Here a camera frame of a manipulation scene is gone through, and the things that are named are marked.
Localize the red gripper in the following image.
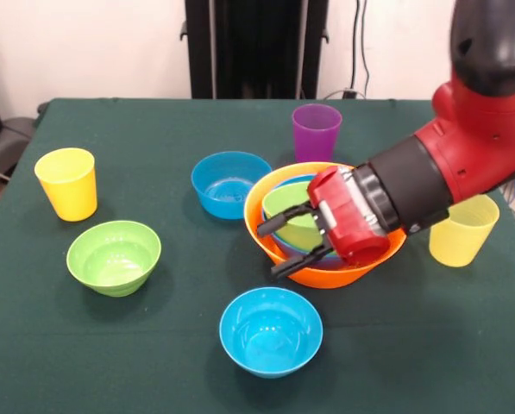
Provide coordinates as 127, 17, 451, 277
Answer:
256, 165, 392, 282

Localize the large green bowl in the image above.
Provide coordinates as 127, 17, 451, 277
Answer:
261, 180, 327, 251

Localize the large blue bowl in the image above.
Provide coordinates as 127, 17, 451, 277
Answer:
261, 173, 342, 269

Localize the large orange bowl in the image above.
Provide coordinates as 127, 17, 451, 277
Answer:
242, 161, 411, 290

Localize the small ribbed blue bowl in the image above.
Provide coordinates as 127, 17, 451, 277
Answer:
191, 151, 273, 220

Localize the small cyan bowl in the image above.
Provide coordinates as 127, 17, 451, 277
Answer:
218, 286, 324, 380

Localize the purple cup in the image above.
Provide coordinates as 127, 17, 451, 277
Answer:
292, 103, 343, 164

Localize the dark green tablecloth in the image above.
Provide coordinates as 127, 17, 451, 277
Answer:
0, 97, 515, 414

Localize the translucent yellow-green cup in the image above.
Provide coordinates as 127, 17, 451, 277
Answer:
428, 193, 500, 268

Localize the small green bowl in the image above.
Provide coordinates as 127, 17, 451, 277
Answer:
66, 220, 162, 298

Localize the opaque yellow cup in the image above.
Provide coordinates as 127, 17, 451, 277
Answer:
34, 147, 98, 223

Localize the dark grey base foot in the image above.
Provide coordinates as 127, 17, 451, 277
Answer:
0, 116, 39, 182

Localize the black wall cable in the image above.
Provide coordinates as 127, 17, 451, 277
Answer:
349, 0, 373, 98

